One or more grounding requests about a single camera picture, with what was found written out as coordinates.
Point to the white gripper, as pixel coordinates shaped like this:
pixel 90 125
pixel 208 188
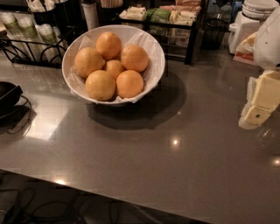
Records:
pixel 269 44

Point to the small centre orange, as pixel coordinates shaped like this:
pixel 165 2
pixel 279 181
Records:
pixel 114 67

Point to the red and white card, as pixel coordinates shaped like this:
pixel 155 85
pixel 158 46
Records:
pixel 245 50

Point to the black condiment shelf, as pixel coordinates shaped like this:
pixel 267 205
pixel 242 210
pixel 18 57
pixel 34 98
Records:
pixel 178 36

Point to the green tea packets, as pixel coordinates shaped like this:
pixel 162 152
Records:
pixel 158 15

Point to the white cylindrical dispenser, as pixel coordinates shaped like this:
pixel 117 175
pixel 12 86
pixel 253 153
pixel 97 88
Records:
pixel 90 12

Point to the right stacked paper cups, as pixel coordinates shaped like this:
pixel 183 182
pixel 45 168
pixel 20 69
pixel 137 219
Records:
pixel 48 35

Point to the stacked paper cups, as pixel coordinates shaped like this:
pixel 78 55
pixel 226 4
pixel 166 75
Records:
pixel 48 35
pixel 28 28
pixel 11 24

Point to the middle stacked paper cups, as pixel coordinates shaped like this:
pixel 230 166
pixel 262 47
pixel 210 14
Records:
pixel 28 28

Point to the black pan on stand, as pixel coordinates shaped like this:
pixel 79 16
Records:
pixel 15 108

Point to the left stacked paper cups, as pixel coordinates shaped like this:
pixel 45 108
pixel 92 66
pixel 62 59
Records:
pixel 11 24

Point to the black wire basket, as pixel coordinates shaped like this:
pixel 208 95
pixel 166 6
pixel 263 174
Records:
pixel 214 31

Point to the black wire cup rack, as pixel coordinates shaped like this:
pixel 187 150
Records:
pixel 37 53

